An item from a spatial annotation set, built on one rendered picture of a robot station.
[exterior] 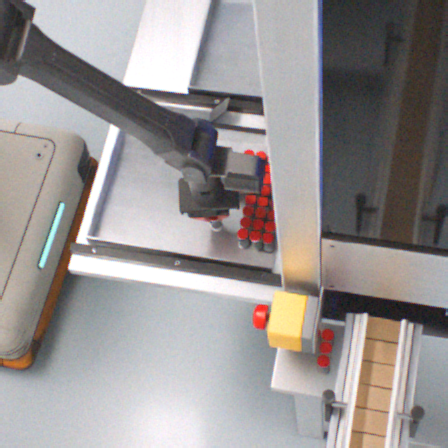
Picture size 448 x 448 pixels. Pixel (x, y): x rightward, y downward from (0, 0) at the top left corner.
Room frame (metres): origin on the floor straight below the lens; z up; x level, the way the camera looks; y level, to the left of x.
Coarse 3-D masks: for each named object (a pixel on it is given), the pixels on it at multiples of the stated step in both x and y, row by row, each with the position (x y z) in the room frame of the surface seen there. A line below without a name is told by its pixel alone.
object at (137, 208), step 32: (128, 160) 0.96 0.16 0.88; (160, 160) 0.94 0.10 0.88; (128, 192) 0.89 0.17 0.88; (160, 192) 0.88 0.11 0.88; (96, 224) 0.84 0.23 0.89; (128, 224) 0.82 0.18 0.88; (160, 224) 0.81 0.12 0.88; (192, 224) 0.80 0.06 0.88; (224, 224) 0.78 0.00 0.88; (192, 256) 0.72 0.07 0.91; (224, 256) 0.72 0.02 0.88; (256, 256) 0.71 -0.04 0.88
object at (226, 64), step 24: (216, 0) 1.28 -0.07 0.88; (240, 0) 1.27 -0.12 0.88; (216, 24) 1.23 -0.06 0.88; (240, 24) 1.21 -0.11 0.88; (216, 48) 1.17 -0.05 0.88; (240, 48) 1.16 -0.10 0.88; (192, 72) 1.10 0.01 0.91; (216, 72) 1.11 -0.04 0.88; (240, 72) 1.10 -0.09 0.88; (216, 96) 1.05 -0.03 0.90; (240, 96) 1.03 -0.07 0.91
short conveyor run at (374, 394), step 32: (352, 320) 0.54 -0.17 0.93; (384, 320) 0.53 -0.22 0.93; (352, 352) 0.49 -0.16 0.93; (384, 352) 0.48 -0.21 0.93; (416, 352) 0.46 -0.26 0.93; (352, 384) 0.42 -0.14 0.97; (384, 384) 0.43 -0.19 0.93; (352, 416) 0.38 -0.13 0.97; (384, 416) 0.38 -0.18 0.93; (416, 416) 0.35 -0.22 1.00
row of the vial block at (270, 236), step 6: (270, 204) 0.78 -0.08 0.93; (270, 210) 0.78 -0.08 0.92; (270, 216) 0.76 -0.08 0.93; (270, 222) 0.75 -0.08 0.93; (270, 228) 0.74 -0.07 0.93; (276, 228) 0.74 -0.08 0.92; (264, 234) 0.73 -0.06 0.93; (270, 234) 0.72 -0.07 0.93; (276, 234) 0.73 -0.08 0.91; (264, 240) 0.72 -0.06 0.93; (270, 240) 0.71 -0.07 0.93; (276, 240) 0.73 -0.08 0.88; (264, 246) 0.71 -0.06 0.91; (270, 246) 0.71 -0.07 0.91; (270, 252) 0.71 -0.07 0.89
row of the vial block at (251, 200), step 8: (264, 152) 0.89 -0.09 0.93; (248, 200) 0.80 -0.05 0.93; (256, 200) 0.80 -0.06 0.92; (248, 208) 0.78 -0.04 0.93; (256, 208) 0.79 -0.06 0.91; (248, 216) 0.77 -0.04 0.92; (240, 224) 0.76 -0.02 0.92; (248, 224) 0.75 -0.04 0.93; (240, 232) 0.74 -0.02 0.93; (248, 232) 0.74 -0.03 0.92; (240, 240) 0.73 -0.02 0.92; (248, 240) 0.73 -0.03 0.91; (248, 248) 0.73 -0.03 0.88
